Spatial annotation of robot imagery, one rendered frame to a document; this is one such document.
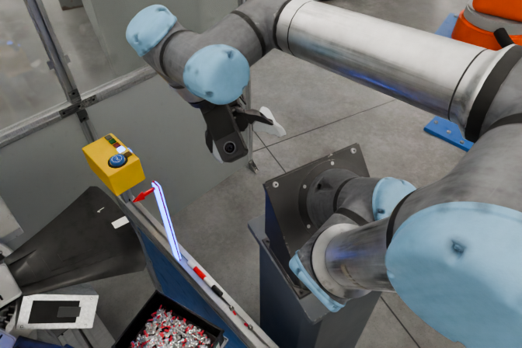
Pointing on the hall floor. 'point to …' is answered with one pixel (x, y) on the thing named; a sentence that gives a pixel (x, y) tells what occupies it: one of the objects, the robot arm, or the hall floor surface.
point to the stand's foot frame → (98, 334)
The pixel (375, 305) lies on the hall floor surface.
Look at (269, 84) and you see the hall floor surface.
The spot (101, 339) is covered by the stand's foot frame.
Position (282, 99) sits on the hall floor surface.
